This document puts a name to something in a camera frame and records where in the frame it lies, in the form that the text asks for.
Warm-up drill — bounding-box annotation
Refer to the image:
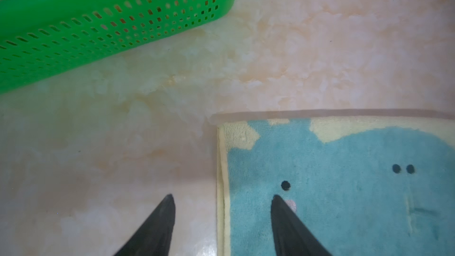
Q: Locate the pale yellow teal towel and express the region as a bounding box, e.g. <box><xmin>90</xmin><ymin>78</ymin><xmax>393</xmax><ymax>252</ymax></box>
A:
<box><xmin>217</xmin><ymin>116</ymin><xmax>455</xmax><ymax>256</ymax></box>

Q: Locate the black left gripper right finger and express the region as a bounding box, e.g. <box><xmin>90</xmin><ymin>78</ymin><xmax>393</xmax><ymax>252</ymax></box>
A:
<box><xmin>271</xmin><ymin>194</ymin><xmax>331</xmax><ymax>256</ymax></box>

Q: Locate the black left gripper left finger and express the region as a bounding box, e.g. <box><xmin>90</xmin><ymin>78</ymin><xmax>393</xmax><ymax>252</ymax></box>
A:
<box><xmin>115</xmin><ymin>194</ymin><xmax>176</xmax><ymax>256</ymax></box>

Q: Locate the green plastic basket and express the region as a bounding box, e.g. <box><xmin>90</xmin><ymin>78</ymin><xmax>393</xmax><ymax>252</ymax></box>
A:
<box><xmin>1</xmin><ymin>0</ymin><xmax>235</xmax><ymax>93</ymax></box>

